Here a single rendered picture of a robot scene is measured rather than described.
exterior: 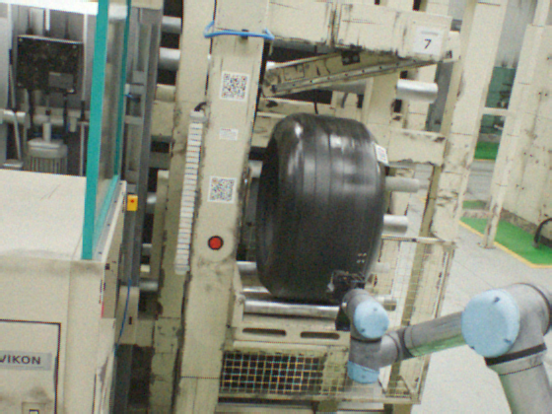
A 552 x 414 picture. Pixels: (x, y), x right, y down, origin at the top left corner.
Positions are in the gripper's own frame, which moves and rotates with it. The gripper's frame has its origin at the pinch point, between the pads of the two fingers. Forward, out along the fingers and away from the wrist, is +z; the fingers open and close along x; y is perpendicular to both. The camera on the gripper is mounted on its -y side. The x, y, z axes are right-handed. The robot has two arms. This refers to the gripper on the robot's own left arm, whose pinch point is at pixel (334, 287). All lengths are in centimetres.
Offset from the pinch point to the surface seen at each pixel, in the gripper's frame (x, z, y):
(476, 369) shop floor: -132, 155, -84
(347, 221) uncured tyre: 0.3, -4.4, 19.3
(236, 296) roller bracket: 25.9, 7.1, -6.7
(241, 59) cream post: 31, 10, 58
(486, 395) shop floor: -125, 128, -87
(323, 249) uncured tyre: 5.5, -3.6, 10.9
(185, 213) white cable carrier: 41.6, 16.5, 13.7
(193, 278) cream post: 37.4, 17.9, -5.5
